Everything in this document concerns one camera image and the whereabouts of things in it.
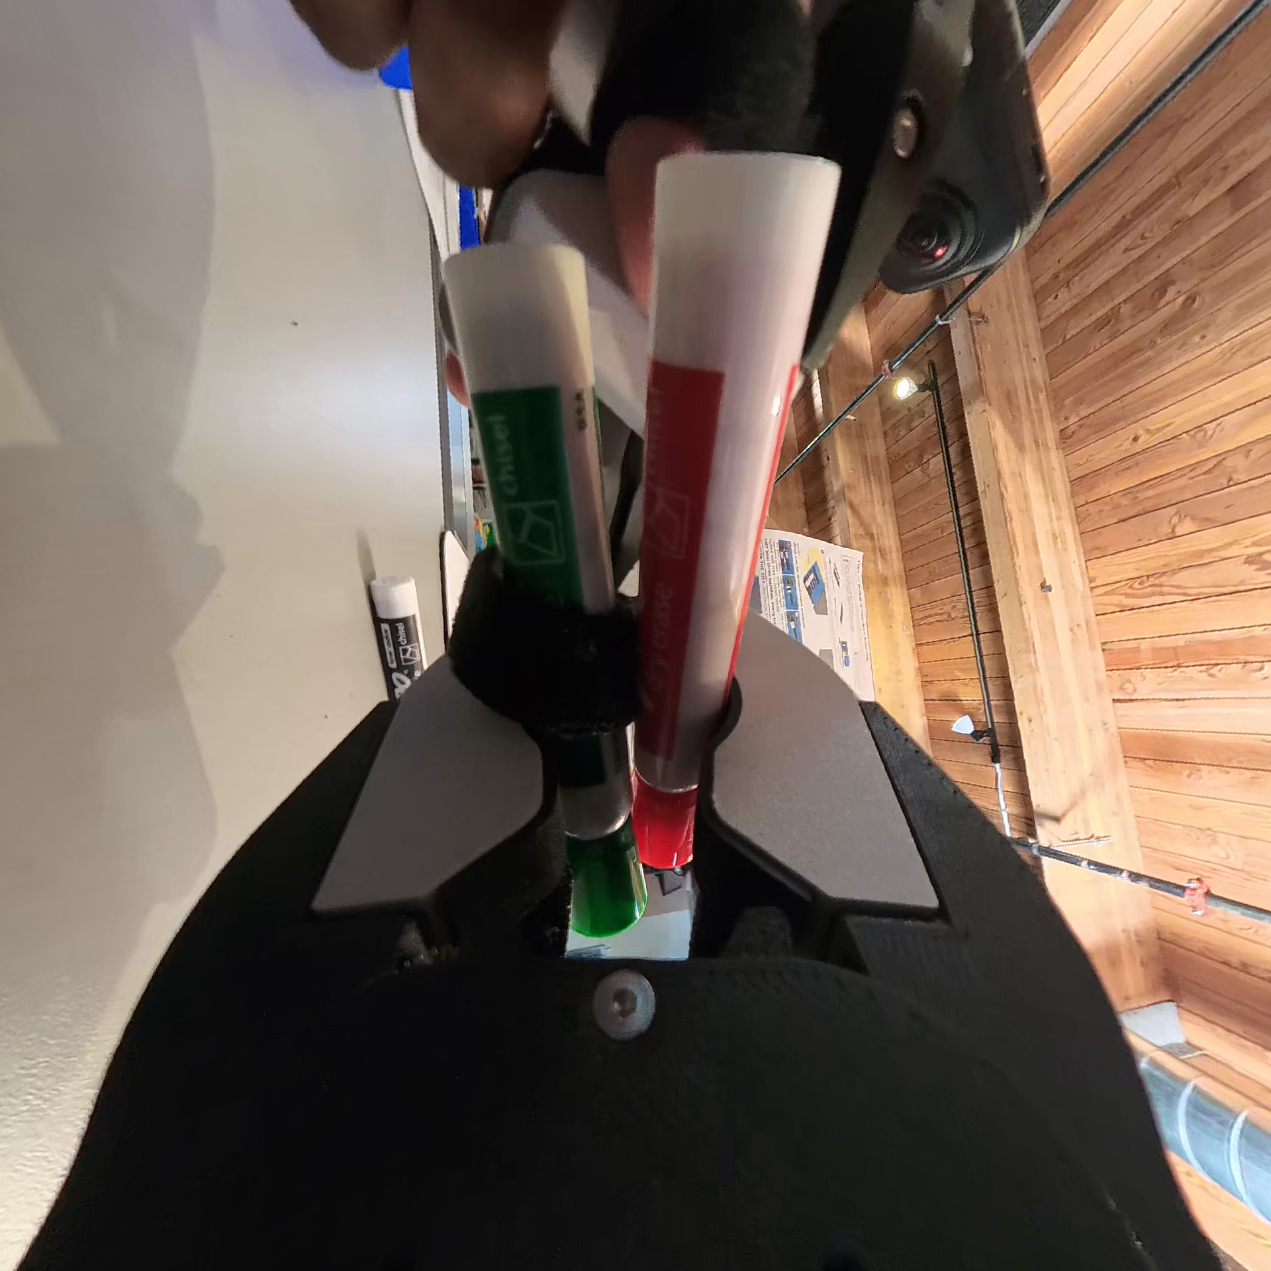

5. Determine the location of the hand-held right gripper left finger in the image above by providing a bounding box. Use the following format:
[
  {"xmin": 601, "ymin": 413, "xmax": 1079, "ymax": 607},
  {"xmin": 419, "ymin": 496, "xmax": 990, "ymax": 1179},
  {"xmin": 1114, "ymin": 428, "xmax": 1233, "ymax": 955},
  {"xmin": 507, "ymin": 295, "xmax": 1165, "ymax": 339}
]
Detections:
[{"xmin": 312, "ymin": 696, "xmax": 548, "ymax": 915}]

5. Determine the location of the red marker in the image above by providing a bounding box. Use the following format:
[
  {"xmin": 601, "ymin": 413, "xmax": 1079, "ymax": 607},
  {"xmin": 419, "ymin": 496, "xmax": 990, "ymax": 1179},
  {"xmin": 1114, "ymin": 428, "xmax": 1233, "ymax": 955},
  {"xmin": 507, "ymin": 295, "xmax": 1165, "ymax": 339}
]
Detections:
[{"xmin": 630, "ymin": 153, "xmax": 843, "ymax": 871}]

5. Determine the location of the person's left hand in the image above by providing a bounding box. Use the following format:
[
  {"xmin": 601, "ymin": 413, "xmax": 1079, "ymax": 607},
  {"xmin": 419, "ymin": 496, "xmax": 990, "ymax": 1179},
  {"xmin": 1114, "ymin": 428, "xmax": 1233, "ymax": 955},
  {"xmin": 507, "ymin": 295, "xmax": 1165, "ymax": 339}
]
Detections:
[{"xmin": 289, "ymin": 0, "xmax": 699, "ymax": 302}]

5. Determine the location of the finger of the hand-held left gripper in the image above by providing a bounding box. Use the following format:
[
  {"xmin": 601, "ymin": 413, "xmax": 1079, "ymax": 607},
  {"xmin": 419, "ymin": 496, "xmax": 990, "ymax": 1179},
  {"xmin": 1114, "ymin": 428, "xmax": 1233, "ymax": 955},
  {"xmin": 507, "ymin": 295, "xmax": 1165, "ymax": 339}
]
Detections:
[{"xmin": 487, "ymin": 169, "xmax": 657, "ymax": 430}]

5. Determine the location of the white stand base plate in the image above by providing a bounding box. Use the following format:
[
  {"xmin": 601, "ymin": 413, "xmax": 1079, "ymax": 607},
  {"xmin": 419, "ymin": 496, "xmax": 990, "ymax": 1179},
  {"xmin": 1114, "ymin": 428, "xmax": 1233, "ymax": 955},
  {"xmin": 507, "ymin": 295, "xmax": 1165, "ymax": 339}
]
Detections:
[{"xmin": 755, "ymin": 531, "xmax": 878, "ymax": 702}]

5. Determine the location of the silver air duct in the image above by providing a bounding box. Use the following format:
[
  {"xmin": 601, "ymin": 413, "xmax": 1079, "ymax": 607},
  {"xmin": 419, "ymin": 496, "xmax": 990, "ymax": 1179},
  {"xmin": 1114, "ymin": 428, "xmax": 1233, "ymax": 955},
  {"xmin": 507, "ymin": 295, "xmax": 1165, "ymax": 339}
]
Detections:
[{"xmin": 1129, "ymin": 1003, "xmax": 1271, "ymax": 1228}]

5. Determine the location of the black velcro strap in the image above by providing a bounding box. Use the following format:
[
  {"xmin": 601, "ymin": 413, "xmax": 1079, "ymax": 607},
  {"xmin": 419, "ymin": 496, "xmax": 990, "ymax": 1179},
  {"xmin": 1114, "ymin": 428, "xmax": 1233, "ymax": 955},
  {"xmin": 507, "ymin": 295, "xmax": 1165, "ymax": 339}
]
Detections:
[{"xmin": 451, "ymin": 557, "xmax": 649, "ymax": 738}]

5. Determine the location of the black marker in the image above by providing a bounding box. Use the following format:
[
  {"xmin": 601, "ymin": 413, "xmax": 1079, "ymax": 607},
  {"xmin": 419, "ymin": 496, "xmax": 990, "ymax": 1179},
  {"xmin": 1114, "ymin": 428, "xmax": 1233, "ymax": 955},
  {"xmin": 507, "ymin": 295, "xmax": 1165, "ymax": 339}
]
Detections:
[{"xmin": 368, "ymin": 576, "xmax": 430, "ymax": 702}]

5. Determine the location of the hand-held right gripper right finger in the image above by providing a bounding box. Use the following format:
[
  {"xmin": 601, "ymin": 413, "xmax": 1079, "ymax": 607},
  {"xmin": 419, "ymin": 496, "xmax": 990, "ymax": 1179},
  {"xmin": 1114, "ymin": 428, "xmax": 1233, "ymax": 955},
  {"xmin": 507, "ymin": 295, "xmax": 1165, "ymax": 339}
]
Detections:
[{"xmin": 699, "ymin": 616, "xmax": 941, "ymax": 915}]

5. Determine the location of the green marker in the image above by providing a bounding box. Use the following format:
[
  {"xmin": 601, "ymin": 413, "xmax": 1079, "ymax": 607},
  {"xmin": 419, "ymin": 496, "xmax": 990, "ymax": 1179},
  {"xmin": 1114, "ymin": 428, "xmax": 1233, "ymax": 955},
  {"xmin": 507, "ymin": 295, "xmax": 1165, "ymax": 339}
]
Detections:
[{"xmin": 442, "ymin": 243, "xmax": 652, "ymax": 938}]

